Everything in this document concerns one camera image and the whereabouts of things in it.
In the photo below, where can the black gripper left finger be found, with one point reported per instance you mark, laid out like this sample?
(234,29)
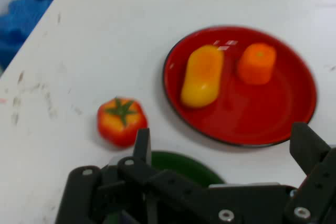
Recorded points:
(136,176)

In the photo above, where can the dark green plate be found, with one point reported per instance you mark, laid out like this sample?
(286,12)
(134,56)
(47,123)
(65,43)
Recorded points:
(183,167)

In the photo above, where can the red enamel plate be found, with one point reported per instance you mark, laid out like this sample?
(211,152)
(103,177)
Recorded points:
(252,108)

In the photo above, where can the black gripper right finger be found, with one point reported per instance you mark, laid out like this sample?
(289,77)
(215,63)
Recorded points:
(307,142)

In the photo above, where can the blue foam mat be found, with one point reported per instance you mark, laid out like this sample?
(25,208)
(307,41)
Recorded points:
(21,16)

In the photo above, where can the yellow toy mango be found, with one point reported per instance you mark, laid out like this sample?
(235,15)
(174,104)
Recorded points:
(202,77)

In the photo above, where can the orange toy carrot piece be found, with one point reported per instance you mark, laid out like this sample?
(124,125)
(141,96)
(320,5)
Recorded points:
(257,64)

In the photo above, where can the red toy tomato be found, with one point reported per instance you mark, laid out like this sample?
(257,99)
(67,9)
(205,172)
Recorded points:
(120,124)

